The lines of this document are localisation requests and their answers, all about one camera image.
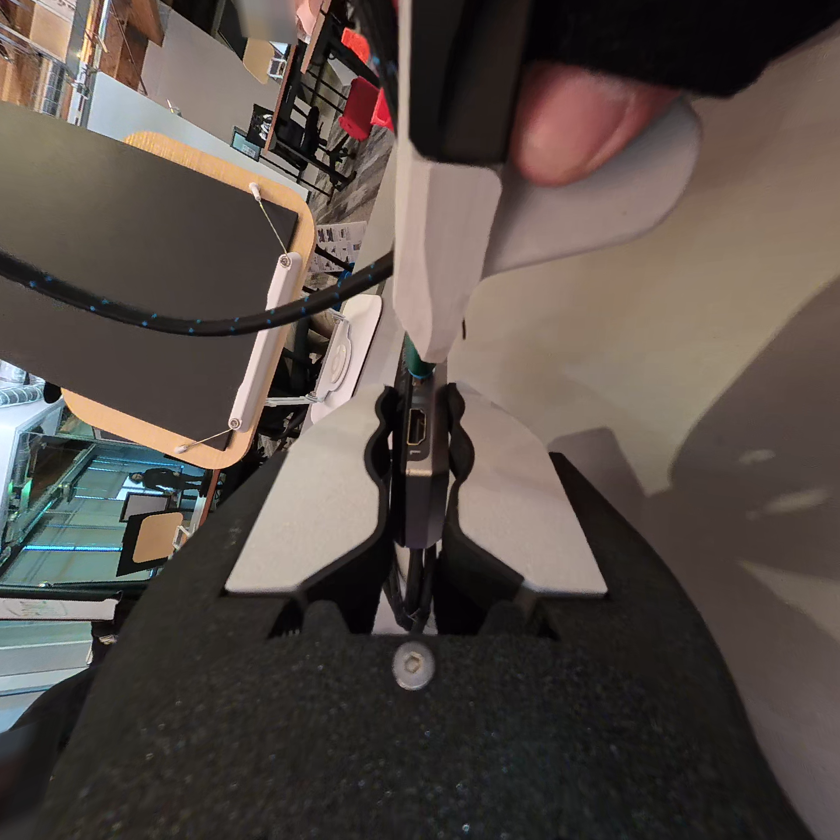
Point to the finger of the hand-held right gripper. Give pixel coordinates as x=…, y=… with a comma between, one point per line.
x=439, y=249
x=590, y=216

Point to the black grey adapter hub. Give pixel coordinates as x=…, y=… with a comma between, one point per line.
x=420, y=485

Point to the white printed sign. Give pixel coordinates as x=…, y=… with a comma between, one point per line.
x=338, y=239

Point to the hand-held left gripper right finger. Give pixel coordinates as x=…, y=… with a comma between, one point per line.
x=525, y=518

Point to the wood-framed dark board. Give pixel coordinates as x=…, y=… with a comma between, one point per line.
x=131, y=262

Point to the person's right hand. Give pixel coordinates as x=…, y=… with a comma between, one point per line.
x=577, y=124

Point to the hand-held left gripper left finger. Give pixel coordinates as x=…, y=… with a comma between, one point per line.
x=308, y=518

